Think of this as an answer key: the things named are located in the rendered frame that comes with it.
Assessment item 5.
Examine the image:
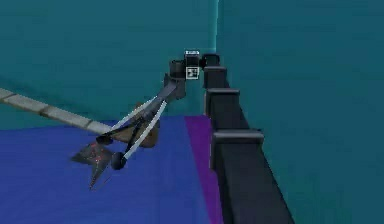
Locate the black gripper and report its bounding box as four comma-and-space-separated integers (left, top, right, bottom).
95, 59, 187, 171

